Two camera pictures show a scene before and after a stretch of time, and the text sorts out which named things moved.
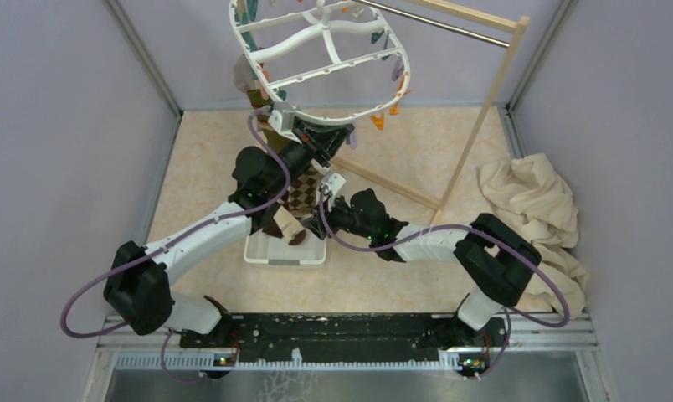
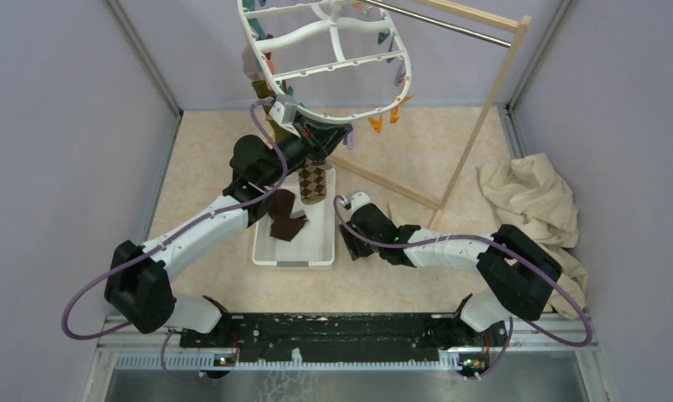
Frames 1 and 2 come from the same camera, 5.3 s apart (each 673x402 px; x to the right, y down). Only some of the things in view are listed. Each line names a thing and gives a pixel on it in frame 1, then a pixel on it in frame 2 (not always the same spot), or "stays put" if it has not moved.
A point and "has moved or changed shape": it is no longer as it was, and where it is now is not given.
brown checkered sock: (303, 192) has moved or changed shape
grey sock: (242, 73) → (249, 64)
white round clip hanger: (380, 110) → (335, 28)
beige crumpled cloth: (536, 207) stays put
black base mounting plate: (346, 336) stays put
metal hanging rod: (496, 40) stays put
